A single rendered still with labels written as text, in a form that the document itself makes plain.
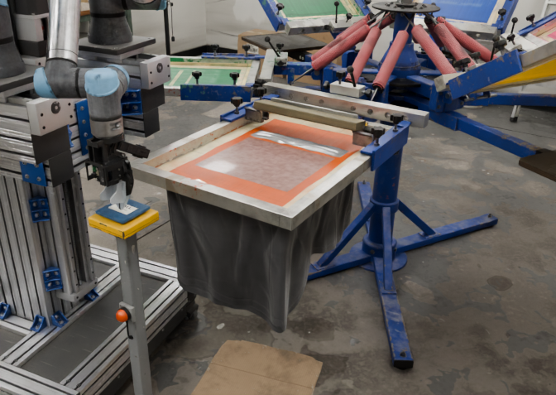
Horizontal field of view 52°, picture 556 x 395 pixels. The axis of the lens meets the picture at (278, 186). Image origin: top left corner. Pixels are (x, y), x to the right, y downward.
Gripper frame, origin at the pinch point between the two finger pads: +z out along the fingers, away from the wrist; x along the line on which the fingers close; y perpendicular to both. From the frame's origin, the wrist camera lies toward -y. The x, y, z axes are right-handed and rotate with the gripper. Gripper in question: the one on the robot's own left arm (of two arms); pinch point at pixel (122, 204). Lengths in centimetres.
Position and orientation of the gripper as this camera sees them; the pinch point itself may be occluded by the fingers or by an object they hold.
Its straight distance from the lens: 154.5
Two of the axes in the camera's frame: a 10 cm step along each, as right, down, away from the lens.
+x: 8.5, 2.5, -4.7
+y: -5.3, 3.6, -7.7
